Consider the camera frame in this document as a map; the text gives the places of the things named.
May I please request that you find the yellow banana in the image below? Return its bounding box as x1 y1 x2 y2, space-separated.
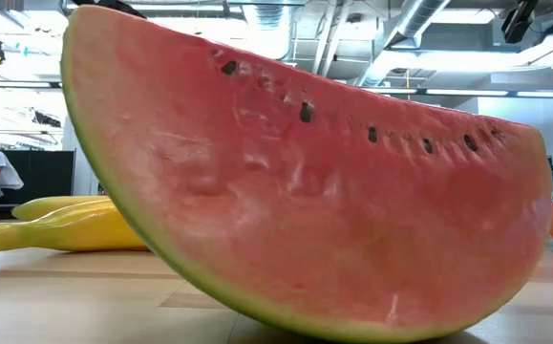
11 194 111 223
0 199 149 254

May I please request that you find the red watermelon slice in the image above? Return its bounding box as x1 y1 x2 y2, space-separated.
59 4 553 344

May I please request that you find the long ceiling light strip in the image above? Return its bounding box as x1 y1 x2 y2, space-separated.
361 87 553 98

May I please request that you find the black partition panel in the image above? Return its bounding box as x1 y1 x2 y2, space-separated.
2 149 76 205

